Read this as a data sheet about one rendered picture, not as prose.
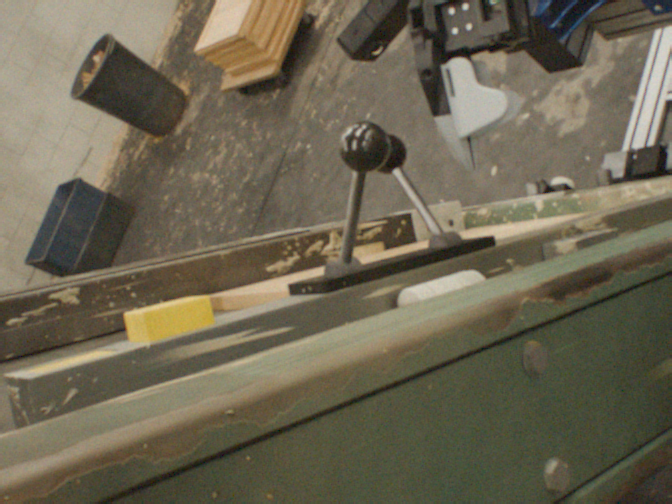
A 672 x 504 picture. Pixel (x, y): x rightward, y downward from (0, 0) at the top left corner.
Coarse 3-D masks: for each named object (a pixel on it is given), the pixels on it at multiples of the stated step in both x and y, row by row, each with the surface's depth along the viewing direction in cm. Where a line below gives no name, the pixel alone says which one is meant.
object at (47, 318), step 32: (384, 224) 132; (416, 224) 136; (448, 224) 141; (224, 256) 112; (256, 256) 115; (288, 256) 119; (320, 256) 123; (64, 288) 98; (96, 288) 100; (128, 288) 103; (160, 288) 106; (192, 288) 108; (224, 288) 112; (0, 320) 93; (32, 320) 95; (64, 320) 97; (96, 320) 100; (0, 352) 92; (32, 352) 95
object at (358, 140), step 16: (352, 128) 58; (368, 128) 57; (352, 144) 57; (368, 144) 57; (384, 144) 58; (352, 160) 58; (368, 160) 57; (384, 160) 58; (352, 192) 60; (352, 208) 60; (352, 224) 61; (352, 240) 62; (352, 256) 63; (336, 272) 62
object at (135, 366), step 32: (576, 224) 79; (608, 224) 83; (640, 224) 87; (480, 256) 70; (512, 256) 73; (352, 288) 60; (384, 288) 62; (224, 320) 55; (256, 320) 55; (288, 320) 57; (320, 320) 58; (352, 320) 60; (128, 352) 49; (160, 352) 50; (192, 352) 52; (224, 352) 53; (256, 352) 55; (32, 384) 45; (64, 384) 46; (96, 384) 47; (128, 384) 49; (32, 416) 46
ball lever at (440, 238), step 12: (396, 144) 73; (396, 156) 73; (384, 168) 73; (396, 168) 73; (408, 180) 73; (408, 192) 72; (420, 204) 72; (432, 216) 71; (432, 228) 71; (432, 240) 70; (444, 240) 69; (456, 240) 70
